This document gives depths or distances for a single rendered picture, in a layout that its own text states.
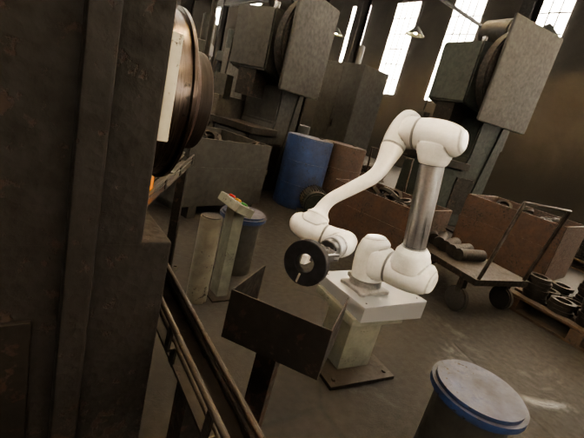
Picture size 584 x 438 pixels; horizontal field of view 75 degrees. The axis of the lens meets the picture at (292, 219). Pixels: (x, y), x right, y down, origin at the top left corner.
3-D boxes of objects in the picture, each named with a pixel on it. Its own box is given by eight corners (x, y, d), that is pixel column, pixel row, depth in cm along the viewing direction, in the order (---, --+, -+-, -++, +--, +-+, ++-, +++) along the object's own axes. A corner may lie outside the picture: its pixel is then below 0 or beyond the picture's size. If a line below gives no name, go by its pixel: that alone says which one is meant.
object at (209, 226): (189, 306, 212) (206, 219, 198) (182, 295, 221) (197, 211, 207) (209, 303, 219) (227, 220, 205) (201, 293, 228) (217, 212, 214)
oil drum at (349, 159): (325, 214, 484) (344, 145, 459) (298, 199, 528) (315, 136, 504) (357, 215, 520) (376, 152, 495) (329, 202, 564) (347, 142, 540)
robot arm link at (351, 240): (343, 264, 147) (314, 250, 152) (355, 257, 161) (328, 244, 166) (353, 239, 144) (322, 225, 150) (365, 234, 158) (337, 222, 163)
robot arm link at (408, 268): (394, 276, 188) (437, 295, 174) (377, 287, 176) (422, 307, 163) (428, 116, 163) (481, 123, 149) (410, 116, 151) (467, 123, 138)
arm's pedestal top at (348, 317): (362, 289, 214) (365, 283, 213) (401, 323, 187) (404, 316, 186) (315, 291, 198) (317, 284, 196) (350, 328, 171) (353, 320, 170)
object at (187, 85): (154, 197, 94) (185, -11, 81) (114, 153, 129) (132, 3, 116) (179, 199, 98) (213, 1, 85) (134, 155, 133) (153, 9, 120)
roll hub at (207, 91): (187, 156, 105) (205, 49, 97) (156, 136, 125) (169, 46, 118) (205, 159, 108) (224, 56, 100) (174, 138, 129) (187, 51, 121)
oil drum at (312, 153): (288, 211, 454) (307, 137, 430) (263, 195, 499) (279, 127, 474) (325, 213, 490) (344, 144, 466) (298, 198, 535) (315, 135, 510)
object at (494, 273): (522, 321, 309) (575, 211, 282) (469, 325, 278) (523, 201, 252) (421, 257, 408) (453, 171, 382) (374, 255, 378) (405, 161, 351)
